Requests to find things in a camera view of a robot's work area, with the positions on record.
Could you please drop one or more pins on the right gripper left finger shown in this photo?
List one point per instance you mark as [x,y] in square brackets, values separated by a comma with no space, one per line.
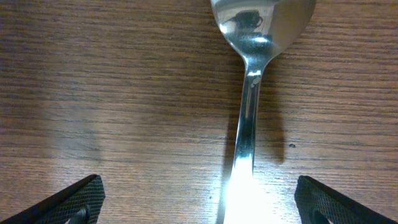
[81,202]

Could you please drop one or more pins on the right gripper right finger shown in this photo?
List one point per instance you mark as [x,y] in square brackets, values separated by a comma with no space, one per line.
[317,203]

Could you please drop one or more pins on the steel spoon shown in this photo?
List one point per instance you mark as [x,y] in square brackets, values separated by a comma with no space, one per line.
[258,30]

